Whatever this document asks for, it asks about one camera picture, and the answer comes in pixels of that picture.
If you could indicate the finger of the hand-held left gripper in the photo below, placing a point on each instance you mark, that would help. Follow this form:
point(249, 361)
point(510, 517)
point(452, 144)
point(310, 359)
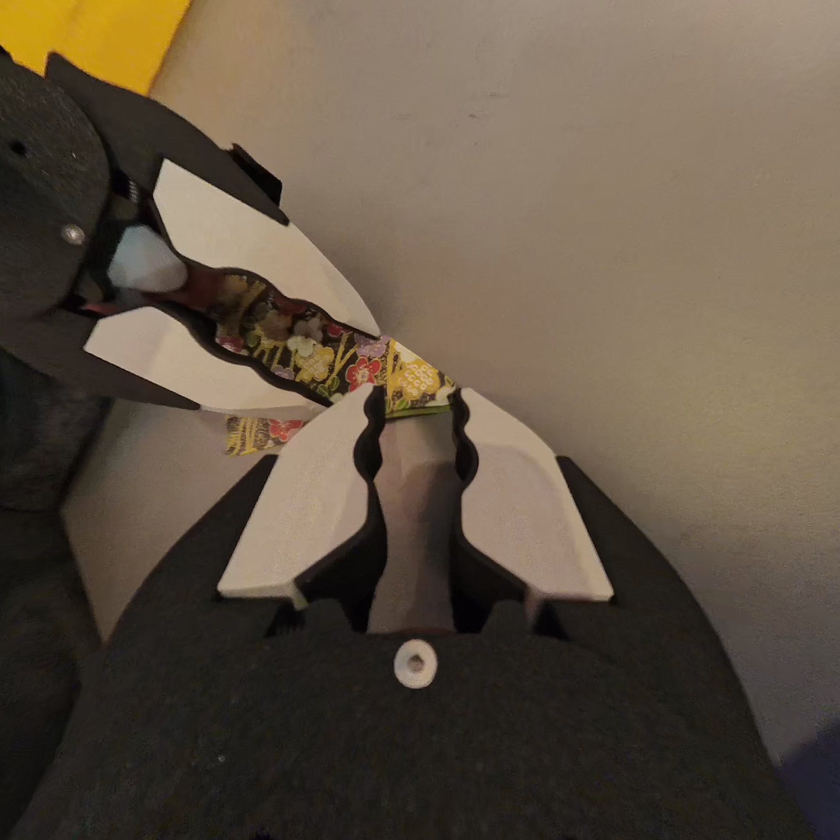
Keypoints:
point(164, 354)
point(249, 229)

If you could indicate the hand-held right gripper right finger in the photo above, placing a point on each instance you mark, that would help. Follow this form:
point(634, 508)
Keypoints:
point(531, 518)

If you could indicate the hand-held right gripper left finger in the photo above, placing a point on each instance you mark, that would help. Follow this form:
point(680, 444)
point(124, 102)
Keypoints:
point(308, 518)

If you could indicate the green floral origami paper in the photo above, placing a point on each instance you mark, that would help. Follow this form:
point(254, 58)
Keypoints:
point(407, 380)

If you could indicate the yellow plastic bin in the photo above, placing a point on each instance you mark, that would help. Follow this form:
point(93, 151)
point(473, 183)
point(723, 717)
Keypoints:
point(111, 33)

